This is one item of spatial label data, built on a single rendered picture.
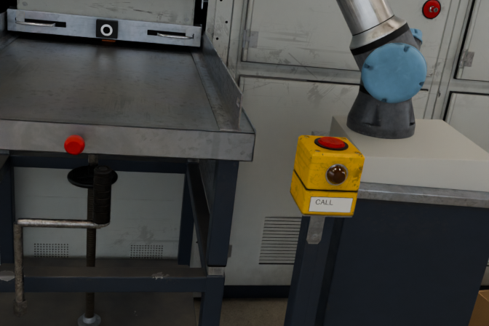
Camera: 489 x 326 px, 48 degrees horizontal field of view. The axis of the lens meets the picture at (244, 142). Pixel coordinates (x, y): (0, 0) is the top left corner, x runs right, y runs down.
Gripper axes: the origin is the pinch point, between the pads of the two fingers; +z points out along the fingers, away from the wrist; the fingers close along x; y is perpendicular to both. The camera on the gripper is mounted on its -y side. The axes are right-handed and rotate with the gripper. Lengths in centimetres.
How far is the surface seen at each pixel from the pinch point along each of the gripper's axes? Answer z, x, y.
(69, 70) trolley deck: -9.1, -25.5, -0.4
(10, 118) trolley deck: -41, -44, -5
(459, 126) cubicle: 23, -24, 120
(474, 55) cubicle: 11, -4, 119
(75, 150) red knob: -44, -49, 6
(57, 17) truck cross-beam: 16.9, -3.0, -8.1
